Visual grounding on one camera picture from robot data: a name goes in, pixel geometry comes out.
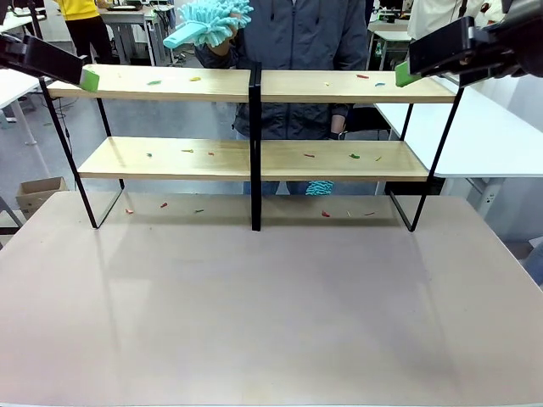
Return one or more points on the small white side table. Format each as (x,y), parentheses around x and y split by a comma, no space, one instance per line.
(12,87)

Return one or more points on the bystander in white top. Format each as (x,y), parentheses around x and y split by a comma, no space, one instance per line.
(445,17)

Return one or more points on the bystander in blue jeans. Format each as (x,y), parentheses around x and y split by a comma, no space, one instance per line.
(535,267)

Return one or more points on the background desk with green items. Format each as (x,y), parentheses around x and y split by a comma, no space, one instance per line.
(388,36)

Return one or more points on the person's left forearm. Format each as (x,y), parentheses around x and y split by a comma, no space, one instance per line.
(338,120)

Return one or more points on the person's right hand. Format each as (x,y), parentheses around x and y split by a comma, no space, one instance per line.
(221,47)

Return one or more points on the wooden two-tier black-framed shelf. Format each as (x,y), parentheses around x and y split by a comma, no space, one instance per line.
(169,159)

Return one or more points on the person's right forearm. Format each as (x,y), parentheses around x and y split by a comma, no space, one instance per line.
(216,59)

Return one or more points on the bystander in yellow top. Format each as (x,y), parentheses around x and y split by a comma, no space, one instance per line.
(82,25)

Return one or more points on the person in grey jacket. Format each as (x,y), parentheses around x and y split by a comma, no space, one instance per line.
(297,38)

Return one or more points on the teal microfiber duster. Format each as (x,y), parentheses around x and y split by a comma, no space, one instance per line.
(319,187)
(212,21)

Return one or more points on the cardboard box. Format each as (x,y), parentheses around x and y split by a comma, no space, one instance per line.
(40,195)

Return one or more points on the black wristwatch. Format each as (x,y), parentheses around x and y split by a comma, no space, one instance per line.
(338,136)

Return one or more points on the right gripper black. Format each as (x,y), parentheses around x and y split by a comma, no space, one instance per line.
(528,38)

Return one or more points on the black stand pole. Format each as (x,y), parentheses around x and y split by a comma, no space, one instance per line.
(36,21)

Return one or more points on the grey background desk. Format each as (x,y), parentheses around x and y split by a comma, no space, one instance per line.
(127,19)

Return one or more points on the large white side table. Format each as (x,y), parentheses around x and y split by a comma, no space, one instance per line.
(483,135)

